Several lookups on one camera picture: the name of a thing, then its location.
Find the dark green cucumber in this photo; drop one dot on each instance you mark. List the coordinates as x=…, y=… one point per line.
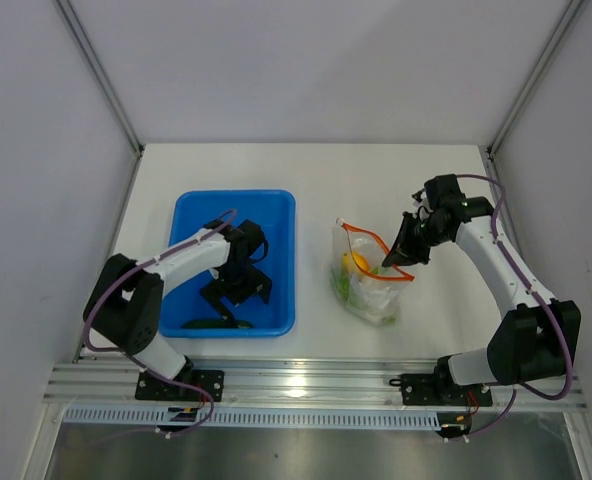
x=206, y=324

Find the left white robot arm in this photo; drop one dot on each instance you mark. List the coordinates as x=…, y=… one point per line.
x=123, y=311

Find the left aluminium frame post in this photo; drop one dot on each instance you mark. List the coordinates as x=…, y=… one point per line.
x=82, y=40

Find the aluminium frame post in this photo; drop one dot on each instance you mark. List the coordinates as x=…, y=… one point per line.
x=82, y=40
x=553, y=45

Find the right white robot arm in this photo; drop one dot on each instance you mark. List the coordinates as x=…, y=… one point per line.
x=535, y=342

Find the white slotted cable duct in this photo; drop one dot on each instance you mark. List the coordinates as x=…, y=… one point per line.
x=389, y=419

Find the yellow orange mango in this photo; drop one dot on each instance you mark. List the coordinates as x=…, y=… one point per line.
x=354, y=263

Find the clear zip bag orange zipper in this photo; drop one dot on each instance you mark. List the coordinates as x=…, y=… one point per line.
x=348, y=237

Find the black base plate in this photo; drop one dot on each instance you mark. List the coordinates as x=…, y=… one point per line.
x=430, y=390
x=149, y=388

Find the right aluminium frame post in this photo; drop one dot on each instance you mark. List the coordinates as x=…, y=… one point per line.
x=553, y=45

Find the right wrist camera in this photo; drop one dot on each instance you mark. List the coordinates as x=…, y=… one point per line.
x=421, y=203

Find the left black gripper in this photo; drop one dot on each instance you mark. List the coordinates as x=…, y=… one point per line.
x=255, y=282

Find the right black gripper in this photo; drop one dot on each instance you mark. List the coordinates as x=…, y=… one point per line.
x=404, y=252

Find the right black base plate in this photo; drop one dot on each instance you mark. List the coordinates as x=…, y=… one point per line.
x=430, y=390

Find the green grape bunch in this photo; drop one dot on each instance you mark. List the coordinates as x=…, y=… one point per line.
x=347, y=287

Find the white cauliflower with leaves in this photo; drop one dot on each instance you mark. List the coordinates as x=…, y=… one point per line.
x=379, y=303

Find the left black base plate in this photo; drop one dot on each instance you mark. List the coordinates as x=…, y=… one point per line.
x=149, y=388

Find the blue plastic bin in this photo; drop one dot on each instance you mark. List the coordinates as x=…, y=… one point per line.
x=274, y=211

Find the aluminium front rail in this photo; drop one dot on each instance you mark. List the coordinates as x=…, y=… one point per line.
x=252, y=383

